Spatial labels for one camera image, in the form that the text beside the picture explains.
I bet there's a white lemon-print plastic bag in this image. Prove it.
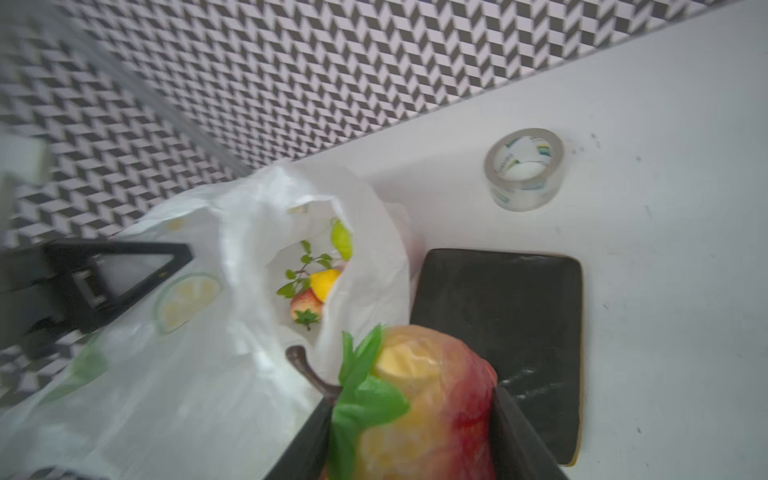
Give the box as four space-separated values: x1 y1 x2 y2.
1 164 423 479

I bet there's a black square tray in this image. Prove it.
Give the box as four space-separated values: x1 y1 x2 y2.
411 249 584 466

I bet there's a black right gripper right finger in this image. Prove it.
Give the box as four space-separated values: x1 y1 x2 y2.
488 387 568 480

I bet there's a green fake pear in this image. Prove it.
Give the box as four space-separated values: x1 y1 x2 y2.
330 218 354 261

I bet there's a small red fake apple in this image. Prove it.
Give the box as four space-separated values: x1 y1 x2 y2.
289 289 323 331

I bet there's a red yellow fake apple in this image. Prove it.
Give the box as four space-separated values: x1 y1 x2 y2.
286 325 497 479

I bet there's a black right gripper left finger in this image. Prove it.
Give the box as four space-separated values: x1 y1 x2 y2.
264 399 333 480

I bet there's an aluminium corner post left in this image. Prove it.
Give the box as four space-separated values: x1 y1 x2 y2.
16 0 253 176

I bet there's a yellow fake pear with leaves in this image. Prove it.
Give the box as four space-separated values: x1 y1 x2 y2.
276 240 341 303

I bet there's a clear packing tape roll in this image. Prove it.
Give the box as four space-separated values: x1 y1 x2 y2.
483 128 565 212

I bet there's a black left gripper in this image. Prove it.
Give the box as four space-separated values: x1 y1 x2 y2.
1 239 194 360

